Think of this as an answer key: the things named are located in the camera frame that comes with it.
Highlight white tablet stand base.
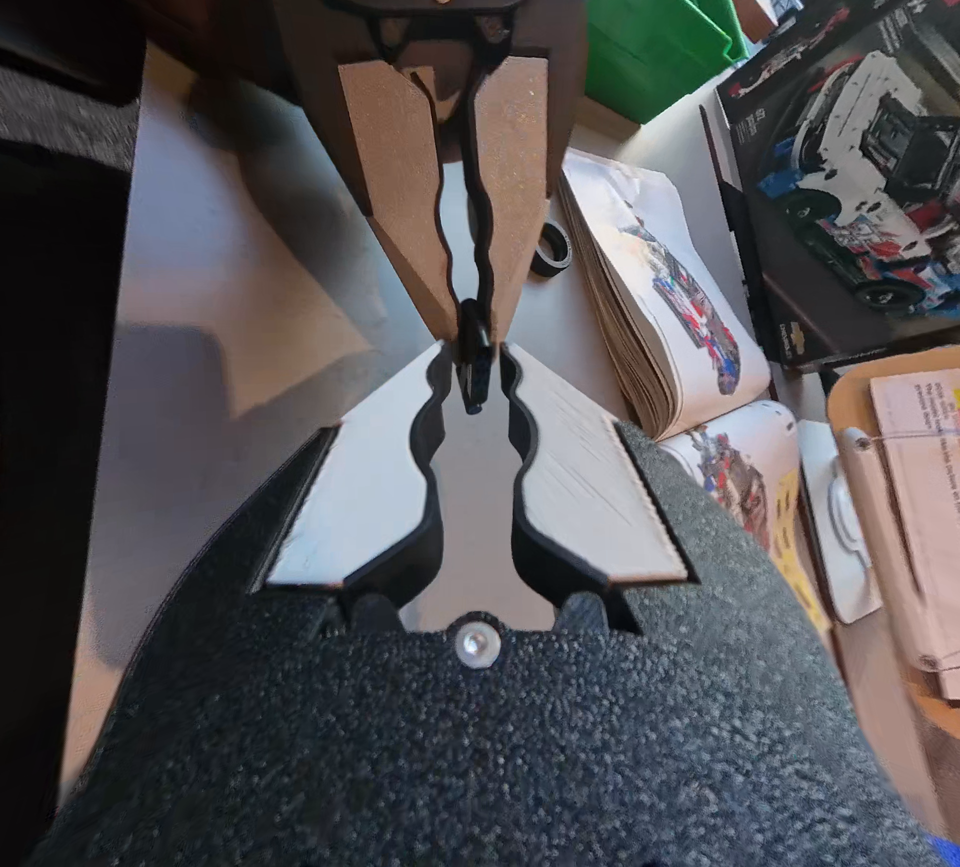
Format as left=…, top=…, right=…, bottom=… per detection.
left=796, top=419, right=885, bottom=626

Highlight printed instruction sheet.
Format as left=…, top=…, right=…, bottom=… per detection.
left=870, top=368, right=960, bottom=702

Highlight black office chair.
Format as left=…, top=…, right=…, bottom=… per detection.
left=0, top=57, right=144, bottom=867

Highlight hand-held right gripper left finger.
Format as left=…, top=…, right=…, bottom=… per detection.
left=266, top=340, right=456, bottom=612

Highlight black brick assembly blue pins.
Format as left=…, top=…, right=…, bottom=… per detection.
left=452, top=297, right=498, bottom=415

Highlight light grey desk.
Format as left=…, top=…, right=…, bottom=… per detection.
left=60, top=42, right=960, bottom=838

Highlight open instruction book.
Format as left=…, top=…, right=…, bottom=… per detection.
left=558, top=147, right=835, bottom=639

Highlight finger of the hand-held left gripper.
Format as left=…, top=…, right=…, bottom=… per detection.
left=337, top=60, right=465, bottom=345
left=459, top=53, right=554, bottom=345

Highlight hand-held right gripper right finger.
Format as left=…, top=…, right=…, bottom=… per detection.
left=498, top=342, right=691, bottom=611

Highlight black toy car box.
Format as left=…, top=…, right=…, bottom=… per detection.
left=697, top=0, right=960, bottom=375

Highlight black toy tyre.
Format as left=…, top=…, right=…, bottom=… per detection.
left=528, top=222, right=576, bottom=279

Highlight plywood board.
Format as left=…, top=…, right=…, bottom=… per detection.
left=825, top=345, right=960, bottom=722

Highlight green plastic bin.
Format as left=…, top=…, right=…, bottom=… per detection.
left=562, top=0, right=753, bottom=126

